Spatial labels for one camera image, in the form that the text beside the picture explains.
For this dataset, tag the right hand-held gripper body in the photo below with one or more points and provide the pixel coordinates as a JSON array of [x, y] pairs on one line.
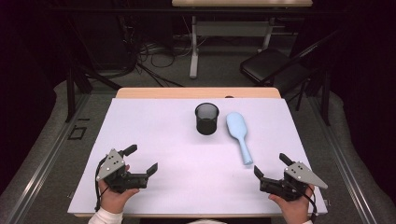
[[300, 174]]

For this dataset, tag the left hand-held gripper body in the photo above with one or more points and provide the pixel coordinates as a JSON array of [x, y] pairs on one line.
[[111, 165]]

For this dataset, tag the light blue hairbrush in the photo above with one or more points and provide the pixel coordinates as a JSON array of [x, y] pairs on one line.
[[237, 126]]

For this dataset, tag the black mesh cup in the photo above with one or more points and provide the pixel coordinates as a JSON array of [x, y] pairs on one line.
[[206, 123]]

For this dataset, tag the person's left hand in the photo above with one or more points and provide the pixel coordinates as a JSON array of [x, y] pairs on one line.
[[113, 200]]

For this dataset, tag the person's right hand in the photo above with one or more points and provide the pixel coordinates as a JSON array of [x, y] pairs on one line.
[[295, 211]]

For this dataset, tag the white table mat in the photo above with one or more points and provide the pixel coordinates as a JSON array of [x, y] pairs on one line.
[[186, 174]]

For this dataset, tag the black folding chair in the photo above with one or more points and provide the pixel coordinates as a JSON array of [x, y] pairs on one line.
[[267, 67]]

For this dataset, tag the white-legged wooden desk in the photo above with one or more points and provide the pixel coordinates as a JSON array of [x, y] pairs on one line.
[[230, 29]]

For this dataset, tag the metal floor rail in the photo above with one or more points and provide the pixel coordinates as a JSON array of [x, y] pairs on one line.
[[43, 161], [342, 161]]

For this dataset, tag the black stand post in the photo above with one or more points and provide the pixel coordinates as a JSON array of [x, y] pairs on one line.
[[325, 99]]

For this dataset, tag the black stand frame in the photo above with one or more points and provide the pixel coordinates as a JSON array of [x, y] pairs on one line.
[[71, 93]]

